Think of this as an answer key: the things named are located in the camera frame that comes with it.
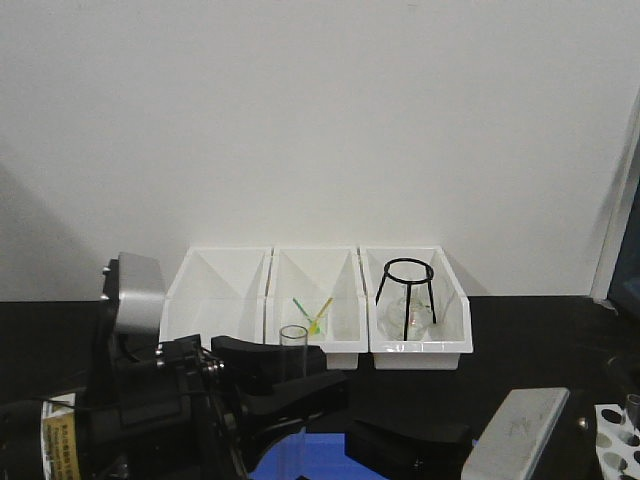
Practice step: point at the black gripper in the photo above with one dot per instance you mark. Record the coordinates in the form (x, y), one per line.
(163, 415)

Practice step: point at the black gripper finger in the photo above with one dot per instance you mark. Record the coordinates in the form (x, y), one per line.
(435, 443)

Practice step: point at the clear glass test tube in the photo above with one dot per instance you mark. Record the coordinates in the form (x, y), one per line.
(293, 341)

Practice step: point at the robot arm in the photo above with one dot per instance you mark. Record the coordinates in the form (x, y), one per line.
(43, 438)

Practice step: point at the white test tube rack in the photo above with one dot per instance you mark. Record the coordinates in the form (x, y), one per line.
(617, 443)

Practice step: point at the test tube in rack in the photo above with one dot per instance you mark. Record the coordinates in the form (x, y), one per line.
(632, 413)

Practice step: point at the blue plastic tray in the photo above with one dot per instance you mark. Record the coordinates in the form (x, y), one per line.
(322, 457)

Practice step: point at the green yellow plastic droppers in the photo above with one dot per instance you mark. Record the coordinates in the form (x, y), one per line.
(317, 323)

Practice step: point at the white left storage bin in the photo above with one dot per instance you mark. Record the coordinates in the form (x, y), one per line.
(218, 291)

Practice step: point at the white storage bin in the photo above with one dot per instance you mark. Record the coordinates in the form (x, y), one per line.
(313, 274)
(218, 291)
(447, 341)

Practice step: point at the white middle storage bin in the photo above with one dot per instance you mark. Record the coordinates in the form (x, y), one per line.
(313, 274)

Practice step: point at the clear glass flask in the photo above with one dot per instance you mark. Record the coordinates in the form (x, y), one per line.
(402, 320)

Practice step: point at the white right storage bin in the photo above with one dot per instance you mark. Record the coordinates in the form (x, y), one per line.
(447, 341)

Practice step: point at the black metal tripod stand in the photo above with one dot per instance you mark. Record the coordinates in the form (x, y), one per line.
(405, 276)

